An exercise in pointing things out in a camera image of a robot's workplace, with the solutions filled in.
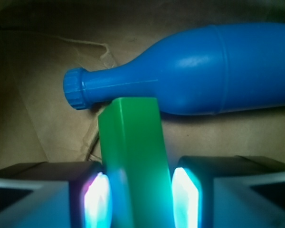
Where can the brown paper bag tray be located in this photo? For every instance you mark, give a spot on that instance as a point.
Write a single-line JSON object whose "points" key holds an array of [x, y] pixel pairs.
{"points": [[41, 39]]}

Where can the green rectangular block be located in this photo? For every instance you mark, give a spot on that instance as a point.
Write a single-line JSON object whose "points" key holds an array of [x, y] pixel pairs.
{"points": [[134, 155]]}

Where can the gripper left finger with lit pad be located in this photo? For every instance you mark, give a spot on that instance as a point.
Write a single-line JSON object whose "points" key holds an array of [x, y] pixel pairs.
{"points": [[55, 195]]}

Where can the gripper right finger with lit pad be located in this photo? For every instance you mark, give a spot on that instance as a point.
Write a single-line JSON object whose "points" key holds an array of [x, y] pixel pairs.
{"points": [[229, 192]]}

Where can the blue toy bottle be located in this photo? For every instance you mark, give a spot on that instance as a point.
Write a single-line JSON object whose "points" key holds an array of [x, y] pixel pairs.
{"points": [[209, 70]]}

